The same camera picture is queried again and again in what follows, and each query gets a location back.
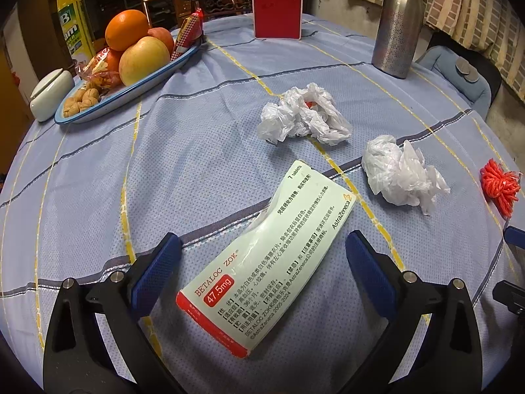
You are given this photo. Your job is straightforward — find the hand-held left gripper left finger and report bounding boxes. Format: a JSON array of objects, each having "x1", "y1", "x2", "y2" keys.
[{"x1": 43, "y1": 232, "x2": 183, "y2": 394}]

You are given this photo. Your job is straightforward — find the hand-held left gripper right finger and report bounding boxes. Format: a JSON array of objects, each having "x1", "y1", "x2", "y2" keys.
[{"x1": 345, "y1": 230, "x2": 482, "y2": 394}]

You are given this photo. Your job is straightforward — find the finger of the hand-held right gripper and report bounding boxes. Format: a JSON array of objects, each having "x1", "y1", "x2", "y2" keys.
[
  {"x1": 492, "y1": 280, "x2": 525, "y2": 317},
  {"x1": 504, "y1": 226, "x2": 525, "y2": 251}
]

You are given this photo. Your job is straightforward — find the white red medicine box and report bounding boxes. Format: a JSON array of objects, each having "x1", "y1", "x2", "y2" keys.
[{"x1": 176, "y1": 160, "x2": 357, "y2": 359}]

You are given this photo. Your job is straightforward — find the crumpled white plastic bag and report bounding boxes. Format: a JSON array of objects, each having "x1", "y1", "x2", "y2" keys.
[
  {"x1": 362, "y1": 135, "x2": 451, "y2": 216},
  {"x1": 257, "y1": 83, "x2": 353, "y2": 146}
]

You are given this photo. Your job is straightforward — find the black chair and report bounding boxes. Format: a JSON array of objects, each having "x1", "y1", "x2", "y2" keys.
[{"x1": 427, "y1": 29, "x2": 503, "y2": 103}]

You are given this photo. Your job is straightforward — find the blue seat cushion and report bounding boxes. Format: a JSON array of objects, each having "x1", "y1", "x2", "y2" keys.
[{"x1": 418, "y1": 46, "x2": 492, "y2": 111}]

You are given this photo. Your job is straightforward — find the blue rimmed oval plate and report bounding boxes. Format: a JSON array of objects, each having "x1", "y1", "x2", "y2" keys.
[{"x1": 54, "y1": 37, "x2": 202, "y2": 125}]

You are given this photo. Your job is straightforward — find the white lidded ceramic jar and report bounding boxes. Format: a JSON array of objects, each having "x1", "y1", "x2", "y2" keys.
[{"x1": 30, "y1": 69, "x2": 75, "y2": 122}]

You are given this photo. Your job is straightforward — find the yellow apple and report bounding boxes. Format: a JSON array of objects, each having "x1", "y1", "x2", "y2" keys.
[{"x1": 119, "y1": 36, "x2": 171, "y2": 87}]

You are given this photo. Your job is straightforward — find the red fruit in clear wrap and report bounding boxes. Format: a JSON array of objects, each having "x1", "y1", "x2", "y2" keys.
[{"x1": 78, "y1": 47, "x2": 124, "y2": 89}]

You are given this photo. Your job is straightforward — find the brick pattern curtain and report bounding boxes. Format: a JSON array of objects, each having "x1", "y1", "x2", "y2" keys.
[{"x1": 345, "y1": 0, "x2": 525, "y2": 103}]

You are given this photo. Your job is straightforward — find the red apple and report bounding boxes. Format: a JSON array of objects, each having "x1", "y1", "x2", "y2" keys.
[{"x1": 147, "y1": 27, "x2": 176, "y2": 56}]

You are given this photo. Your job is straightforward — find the stainless steel bottle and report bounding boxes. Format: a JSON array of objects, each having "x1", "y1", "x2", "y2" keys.
[{"x1": 371, "y1": 0, "x2": 425, "y2": 79}]

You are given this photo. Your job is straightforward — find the red checkered snack packet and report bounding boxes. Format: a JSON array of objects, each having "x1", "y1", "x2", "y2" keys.
[{"x1": 170, "y1": 8, "x2": 205, "y2": 64}]

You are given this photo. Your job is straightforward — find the orange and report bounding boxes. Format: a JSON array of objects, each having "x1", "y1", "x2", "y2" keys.
[{"x1": 105, "y1": 9, "x2": 149, "y2": 52}]

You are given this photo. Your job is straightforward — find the yellow-green tall box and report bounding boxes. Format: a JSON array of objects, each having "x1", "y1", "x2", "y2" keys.
[{"x1": 56, "y1": 0, "x2": 97, "y2": 64}]

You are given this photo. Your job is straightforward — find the wooden chair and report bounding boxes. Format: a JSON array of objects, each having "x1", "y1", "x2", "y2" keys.
[{"x1": 141, "y1": 0, "x2": 206, "y2": 29}]

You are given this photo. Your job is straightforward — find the red standing card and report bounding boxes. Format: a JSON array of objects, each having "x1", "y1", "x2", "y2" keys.
[{"x1": 251, "y1": 0, "x2": 304, "y2": 41}]

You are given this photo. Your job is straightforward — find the red string bundle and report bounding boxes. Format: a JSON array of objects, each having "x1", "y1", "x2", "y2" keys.
[{"x1": 480, "y1": 159, "x2": 521, "y2": 219}]

